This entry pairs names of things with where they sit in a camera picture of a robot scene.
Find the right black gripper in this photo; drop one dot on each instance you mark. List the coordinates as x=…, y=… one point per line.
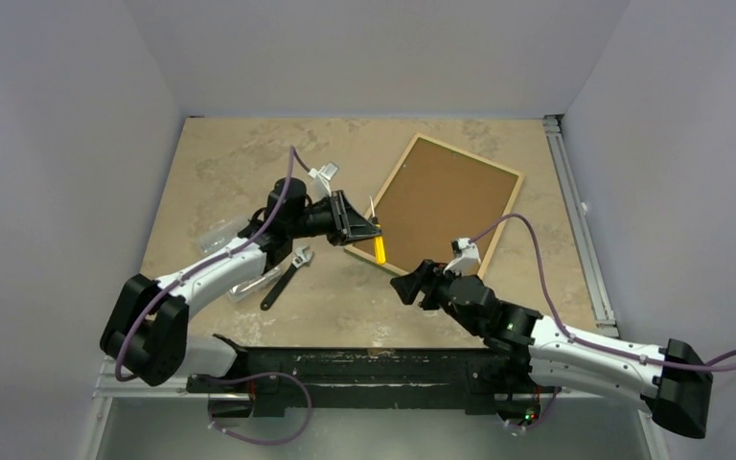
x=424, y=284

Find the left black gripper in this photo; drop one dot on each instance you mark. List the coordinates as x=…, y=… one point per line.
x=347, y=225

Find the yellow handled screwdriver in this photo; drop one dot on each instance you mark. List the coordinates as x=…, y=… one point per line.
x=379, y=248

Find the green picture frame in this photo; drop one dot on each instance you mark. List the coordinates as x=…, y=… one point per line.
x=428, y=193

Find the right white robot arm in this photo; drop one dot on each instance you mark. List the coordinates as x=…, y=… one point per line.
x=669, y=381

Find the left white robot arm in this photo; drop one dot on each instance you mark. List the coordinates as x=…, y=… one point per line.
x=147, y=331

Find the black adjustable wrench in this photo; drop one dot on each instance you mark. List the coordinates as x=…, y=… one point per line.
x=301, y=257

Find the clear plastic organizer box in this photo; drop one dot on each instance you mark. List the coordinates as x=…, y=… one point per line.
x=222, y=236

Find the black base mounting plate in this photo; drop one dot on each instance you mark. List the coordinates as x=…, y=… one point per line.
x=266, y=381

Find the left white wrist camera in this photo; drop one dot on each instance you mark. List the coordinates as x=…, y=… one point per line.
x=321, y=179

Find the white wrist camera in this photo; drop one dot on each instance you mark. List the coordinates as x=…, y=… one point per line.
x=466, y=257
x=321, y=179

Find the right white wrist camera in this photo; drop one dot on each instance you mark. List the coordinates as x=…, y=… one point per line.
x=466, y=257

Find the front aluminium rail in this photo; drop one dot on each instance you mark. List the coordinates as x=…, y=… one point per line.
x=108, y=381

